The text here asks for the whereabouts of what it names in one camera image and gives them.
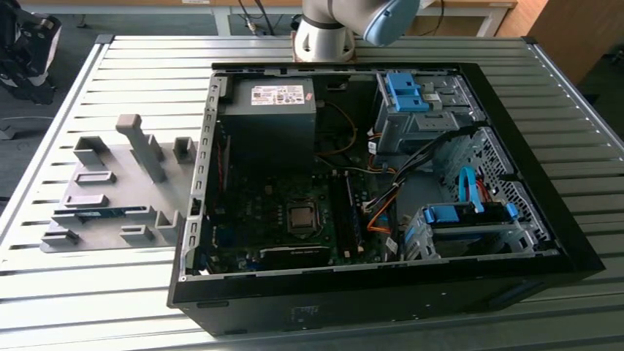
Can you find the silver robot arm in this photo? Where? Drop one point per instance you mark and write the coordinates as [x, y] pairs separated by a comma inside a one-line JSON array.
[[324, 36]]

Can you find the pale grey floor stand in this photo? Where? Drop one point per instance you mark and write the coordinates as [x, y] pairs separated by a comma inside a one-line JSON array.
[[4, 132]]

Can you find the grey parts rack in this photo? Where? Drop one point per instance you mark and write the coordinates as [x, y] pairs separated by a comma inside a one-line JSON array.
[[112, 164]]

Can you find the grey power supply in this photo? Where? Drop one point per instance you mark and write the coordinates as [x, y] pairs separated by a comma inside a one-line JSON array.
[[272, 139]]

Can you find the green motherboard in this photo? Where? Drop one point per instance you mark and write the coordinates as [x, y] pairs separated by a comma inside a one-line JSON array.
[[254, 219]]

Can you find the CPU socket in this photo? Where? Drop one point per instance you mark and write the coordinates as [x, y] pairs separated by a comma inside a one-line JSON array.
[[302, 202]]

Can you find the silver CPU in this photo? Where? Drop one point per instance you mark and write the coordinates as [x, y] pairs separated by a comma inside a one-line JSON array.
[[302, 217]]

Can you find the black graphics card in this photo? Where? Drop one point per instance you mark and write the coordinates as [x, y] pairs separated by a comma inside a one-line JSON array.
[[292, 256]]

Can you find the blue drive latch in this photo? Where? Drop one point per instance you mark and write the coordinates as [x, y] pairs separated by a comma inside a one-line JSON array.
[[404, 98]]

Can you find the metal drive cage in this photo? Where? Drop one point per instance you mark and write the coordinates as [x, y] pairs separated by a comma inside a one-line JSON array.
[[424, 128]]

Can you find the black PC case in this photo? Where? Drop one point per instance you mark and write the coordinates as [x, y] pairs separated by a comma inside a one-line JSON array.
[[342, 303]]

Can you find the hard disk in blue carrier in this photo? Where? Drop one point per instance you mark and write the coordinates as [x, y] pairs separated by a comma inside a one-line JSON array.
[[442, 214]]

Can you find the metal disk bay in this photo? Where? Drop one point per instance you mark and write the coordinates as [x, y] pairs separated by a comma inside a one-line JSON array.
[[487, 230]]

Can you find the brown wooden cabinet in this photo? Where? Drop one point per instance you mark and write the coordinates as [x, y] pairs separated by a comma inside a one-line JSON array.
[[575, 36]]

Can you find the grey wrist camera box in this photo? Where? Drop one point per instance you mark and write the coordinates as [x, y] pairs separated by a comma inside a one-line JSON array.
[[55, 47]]

